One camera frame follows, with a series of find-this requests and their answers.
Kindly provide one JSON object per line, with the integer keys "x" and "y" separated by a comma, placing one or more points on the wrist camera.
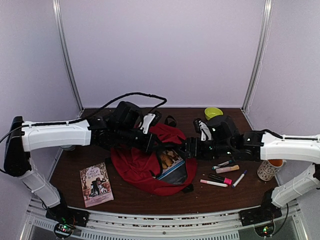
{"x": 202, "y": 129}
{"x": 149, "y": 120}

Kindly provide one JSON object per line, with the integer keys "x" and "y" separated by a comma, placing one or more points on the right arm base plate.
{"x": 258, "y": 215}

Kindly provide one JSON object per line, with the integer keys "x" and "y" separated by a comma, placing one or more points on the aluminium frame post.
{"x": 66, "y": 56}
{"x": 261, "y": 47}

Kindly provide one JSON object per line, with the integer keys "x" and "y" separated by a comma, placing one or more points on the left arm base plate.
{"x": 72, "y": 217}

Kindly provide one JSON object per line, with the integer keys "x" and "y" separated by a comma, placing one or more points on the purple white marker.
{"x": 239, "y": 179}

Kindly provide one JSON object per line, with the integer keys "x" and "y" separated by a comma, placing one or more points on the beige highlighter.
{"x": 227, "y": 169}

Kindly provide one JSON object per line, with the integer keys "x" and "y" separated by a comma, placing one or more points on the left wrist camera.
{"x": 149, "y": 120}

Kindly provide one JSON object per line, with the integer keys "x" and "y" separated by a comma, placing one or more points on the pale blue ceramic bowl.
{"x": 68, "y": 147}

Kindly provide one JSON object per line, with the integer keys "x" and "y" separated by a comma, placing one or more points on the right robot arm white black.
{"x": 219, "y": 136}

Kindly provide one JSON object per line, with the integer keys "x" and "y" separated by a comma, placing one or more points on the pink white marker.
{"x": 213, "y": 183}

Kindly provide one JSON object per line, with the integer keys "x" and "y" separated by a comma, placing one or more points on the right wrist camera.
{"x": 202, "y": 129}

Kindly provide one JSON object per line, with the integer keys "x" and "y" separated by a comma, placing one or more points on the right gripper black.
{"x": 190, "y": 142}

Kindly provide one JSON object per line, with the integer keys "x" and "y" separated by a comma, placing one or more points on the left aluminium frame post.
{"x": 66, "y": 56}

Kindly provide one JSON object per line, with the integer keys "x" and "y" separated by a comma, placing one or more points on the small pink illustrated book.
{"x": 95, "y": 185}

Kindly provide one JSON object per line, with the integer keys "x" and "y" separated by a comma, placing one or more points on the dog book Why Dogs Bark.
{"x": 170, "y": 161}

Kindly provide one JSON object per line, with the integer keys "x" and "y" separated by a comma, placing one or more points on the pink black highlighter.
{"x": 220, "y": 179}

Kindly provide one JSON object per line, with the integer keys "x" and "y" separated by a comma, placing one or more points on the lime green bowl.
{"x": 211, "y": 112}

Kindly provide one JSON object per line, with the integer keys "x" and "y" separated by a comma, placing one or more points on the patterned mug orange inside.
{"x": 268, "y": 168}

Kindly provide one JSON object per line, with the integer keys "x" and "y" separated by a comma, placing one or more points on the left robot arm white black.
{"x": 126, "y": 125}

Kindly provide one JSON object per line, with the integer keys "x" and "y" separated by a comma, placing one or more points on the front aluminium rail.
{"x": 221, "y": 225}

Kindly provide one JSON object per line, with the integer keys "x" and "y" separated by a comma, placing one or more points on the right aluminium frame post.
{"x": 261, "y": 47}

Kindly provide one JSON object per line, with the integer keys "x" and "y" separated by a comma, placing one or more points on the red backpack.
{"x": 141, "y": 169}

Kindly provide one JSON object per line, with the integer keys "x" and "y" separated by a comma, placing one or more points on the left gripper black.
{"x": 147, "y": 146}

